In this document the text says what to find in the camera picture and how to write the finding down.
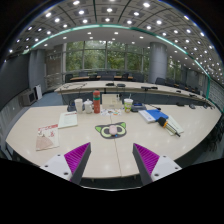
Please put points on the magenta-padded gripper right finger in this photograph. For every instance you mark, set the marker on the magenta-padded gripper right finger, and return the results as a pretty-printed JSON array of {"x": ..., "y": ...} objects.
[{"x": 163, "y": 166}]

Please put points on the white paper booklet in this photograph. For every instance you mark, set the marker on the white paper booklet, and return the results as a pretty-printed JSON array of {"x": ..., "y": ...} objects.
[{"x": 177, "y": 125}]

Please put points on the round ceiling lights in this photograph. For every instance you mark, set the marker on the round ceiling lights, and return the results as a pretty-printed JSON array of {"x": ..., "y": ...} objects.
[{"x": 81, "y": 12}]

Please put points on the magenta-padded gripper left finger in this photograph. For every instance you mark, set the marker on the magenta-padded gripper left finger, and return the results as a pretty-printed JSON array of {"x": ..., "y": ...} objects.
[{"x": 56, "y": 165}]

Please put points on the white and blue book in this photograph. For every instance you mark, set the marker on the white and blue book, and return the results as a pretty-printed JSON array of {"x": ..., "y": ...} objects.
[{"x": 151, "y": 115}]

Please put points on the white paper cup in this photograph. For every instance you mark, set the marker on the white paper cup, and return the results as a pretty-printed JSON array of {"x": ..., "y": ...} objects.
[{"x": 78, "y": 106}]

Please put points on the black cat-face mouse pad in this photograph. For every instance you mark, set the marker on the black cat-face mouse pad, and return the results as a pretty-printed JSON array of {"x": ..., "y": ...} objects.
[{"x": 103, "y": 131}]

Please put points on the green printed cup with straw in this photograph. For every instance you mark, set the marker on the green printed cup with straw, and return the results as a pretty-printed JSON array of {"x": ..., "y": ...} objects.
[{"x": 128, "y": 105}]

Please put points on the dark conference desk device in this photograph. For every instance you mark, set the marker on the dark conference desk device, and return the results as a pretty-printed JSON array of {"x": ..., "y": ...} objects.
[{"x": 138, "y": 107}]

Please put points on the long curved conference table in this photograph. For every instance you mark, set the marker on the long curved conference table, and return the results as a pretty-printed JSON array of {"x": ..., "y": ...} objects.
[{"x": 133, "y": 85}]

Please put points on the grey boxy monitor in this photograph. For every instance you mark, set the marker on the grey boxy monitor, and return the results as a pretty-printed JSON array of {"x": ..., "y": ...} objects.
[{"x": 28, "y": 98}]

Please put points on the colourful sticker sheet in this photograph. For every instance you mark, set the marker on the colourful sticker sheet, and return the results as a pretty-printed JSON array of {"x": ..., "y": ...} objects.
[{"x": 110, "y": 112}]

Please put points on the dark office chairs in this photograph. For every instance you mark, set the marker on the dark office chairs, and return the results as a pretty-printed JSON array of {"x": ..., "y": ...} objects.
[{"x": 160, "y": 81}]

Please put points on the beige cardboard box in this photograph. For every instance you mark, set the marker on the beige cardboard box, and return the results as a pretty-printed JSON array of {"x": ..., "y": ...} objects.
[{"x": 111, "y": 101}]

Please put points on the red bottle with green band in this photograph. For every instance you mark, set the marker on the red bottle with green band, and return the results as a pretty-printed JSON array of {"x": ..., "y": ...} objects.
[{"x": 96, "y": 103}]

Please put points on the white upright panel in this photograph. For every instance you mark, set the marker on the white upright panel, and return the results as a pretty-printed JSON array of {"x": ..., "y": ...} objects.
[{"x": 39, "y": 92}]

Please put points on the white leaflet with red header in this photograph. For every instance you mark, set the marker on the white leaflet with red header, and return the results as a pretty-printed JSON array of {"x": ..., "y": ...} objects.
[{"x": 68, "y": 119}]

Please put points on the white lidded mug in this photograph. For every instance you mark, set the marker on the white lidded mug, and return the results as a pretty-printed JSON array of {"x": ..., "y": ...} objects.
[{"x": 88, "y": 107}]

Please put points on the red and white brochure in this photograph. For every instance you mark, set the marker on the red and white brochure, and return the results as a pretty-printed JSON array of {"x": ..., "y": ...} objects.
[{"x": 47, "y": 136}]

